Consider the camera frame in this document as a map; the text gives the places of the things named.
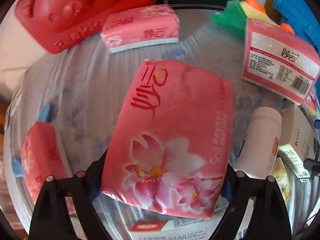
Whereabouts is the white green medicine box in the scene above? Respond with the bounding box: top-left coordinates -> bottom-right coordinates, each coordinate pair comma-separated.
278,104 -> 319,183

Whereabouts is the pink tissue pack barcode side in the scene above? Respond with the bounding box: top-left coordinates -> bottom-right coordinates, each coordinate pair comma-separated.
242,18 -> 319,105

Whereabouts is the pink tissue pack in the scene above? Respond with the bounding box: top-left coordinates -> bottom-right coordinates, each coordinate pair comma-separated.
100,60 -> 233,219
100,4 -> 180,53
24,124 -> 73,203

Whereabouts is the yellow duck plush green hood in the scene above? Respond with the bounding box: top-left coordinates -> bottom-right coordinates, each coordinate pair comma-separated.
211,0 -> 296,40

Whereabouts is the yellow sachet packet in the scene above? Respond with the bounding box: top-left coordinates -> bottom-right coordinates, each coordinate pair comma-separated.
272,157 -> 291,202

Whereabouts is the white cream bottle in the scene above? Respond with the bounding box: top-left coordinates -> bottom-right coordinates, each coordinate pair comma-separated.
233,107 -> 282,179

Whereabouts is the blue plastic hanger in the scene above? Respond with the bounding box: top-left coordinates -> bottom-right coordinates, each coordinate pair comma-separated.
11,102 -> 54,178

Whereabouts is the white remote control large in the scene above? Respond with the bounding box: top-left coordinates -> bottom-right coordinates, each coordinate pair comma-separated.
4,85 -> 22,131

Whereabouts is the blue plastic crate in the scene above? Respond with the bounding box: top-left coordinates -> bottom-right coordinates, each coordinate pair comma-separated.
273,0 -> 319,53

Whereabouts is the red bear suitcase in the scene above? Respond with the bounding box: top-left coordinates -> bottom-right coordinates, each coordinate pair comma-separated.
15,0 -> 156,54

